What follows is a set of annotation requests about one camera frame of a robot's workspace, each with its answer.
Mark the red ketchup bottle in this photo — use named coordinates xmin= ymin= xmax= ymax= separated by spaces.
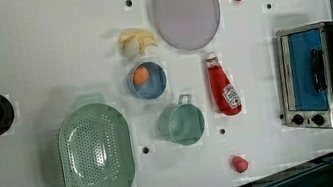
xmin=205 ymin=53 xmax=242 ymax=116

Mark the green oval strainer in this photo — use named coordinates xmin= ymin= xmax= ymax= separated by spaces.
xmin=57 ymin=93 xmax=136 ymax=187

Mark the blue bowl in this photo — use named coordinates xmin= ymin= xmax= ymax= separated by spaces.
xmin=127 ymin=61 xmax=167 ymax=100

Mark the orange ball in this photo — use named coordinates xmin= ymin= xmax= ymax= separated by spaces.
xmin=132 ymin=65 xmax=150 ymax=86

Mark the green mug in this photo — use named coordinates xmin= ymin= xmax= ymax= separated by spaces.
xmin=158 ymin=94 xmax=205 ymax=146

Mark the yellow banana toy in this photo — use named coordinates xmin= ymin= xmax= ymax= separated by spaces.
xmin=119 ymin=29 xmax=158 ymax=59

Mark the grey round plate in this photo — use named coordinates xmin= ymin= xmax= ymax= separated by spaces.
xmin=152 ymin=0 xmax=221 ymax=50

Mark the red strawberry toy bottom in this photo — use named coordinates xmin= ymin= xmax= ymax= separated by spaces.
xmin=231 ymin=155 xmax=249 ymax=173

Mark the silver toaster oven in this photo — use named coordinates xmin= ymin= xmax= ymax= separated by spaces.
xmin=276 ymin=22 xmax=333 ymax=129

